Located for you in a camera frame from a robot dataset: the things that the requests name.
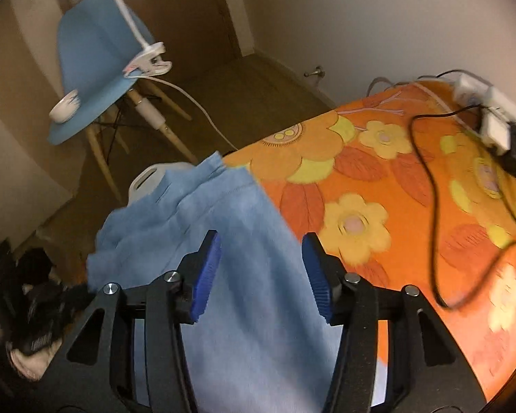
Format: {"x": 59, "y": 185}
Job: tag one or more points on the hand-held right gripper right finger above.
{"x": 316, "y": 275}

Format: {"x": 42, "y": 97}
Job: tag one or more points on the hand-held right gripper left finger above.
{"x": 206, "y": 275}

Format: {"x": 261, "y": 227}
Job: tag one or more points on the blue pants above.
{"x": 249, "y": 266}

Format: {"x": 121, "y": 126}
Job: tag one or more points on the orange floral bedsheet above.
{"x": 370, "y": 189}

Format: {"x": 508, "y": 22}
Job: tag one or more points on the white plastic jug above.
{"x": 150, "y": 176}

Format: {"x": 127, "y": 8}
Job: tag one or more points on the dark clutter pile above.
{"x": 34, "y": 301}

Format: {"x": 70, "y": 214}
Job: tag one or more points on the metal door stop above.
{"x": 316, "y": 71}

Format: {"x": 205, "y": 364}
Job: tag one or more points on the white bowl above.
{"x": 64, "y": 109}

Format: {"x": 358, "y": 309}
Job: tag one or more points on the white clip lamp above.
{"x": 148, "y": 58}

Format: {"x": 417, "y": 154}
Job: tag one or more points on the white charger adapter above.
{"x": 496, "y": 133}

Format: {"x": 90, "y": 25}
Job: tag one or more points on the blue chair with wooden legs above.
{"x": 94, "y": 51}

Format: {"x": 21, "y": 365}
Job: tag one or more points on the white power strip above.
{"x": 499, "y": 99}

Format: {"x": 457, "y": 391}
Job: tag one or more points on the wooden door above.
{"x": 189, "y": 8}

